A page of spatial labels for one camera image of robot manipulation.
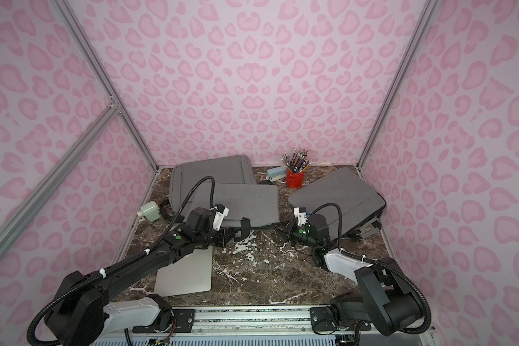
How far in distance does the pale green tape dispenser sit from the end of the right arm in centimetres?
63

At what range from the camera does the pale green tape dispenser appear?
95cm

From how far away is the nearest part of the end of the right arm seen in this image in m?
0.68

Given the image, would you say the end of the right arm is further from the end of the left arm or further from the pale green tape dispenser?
the pale green tape dispenser

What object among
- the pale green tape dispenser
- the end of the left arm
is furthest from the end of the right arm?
the pale green tape dispenser
